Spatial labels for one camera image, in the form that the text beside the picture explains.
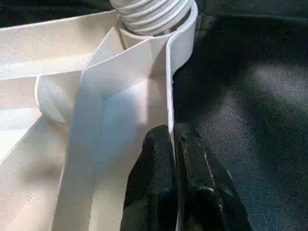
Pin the white plastic table top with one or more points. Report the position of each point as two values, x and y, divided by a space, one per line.
72 108

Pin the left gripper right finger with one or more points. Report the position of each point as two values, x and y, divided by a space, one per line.
207 197

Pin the white plastic table leg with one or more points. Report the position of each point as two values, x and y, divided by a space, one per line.
154 16

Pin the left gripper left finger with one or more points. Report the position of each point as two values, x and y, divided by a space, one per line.
154 187

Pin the black mat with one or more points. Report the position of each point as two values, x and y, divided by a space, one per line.
252 108

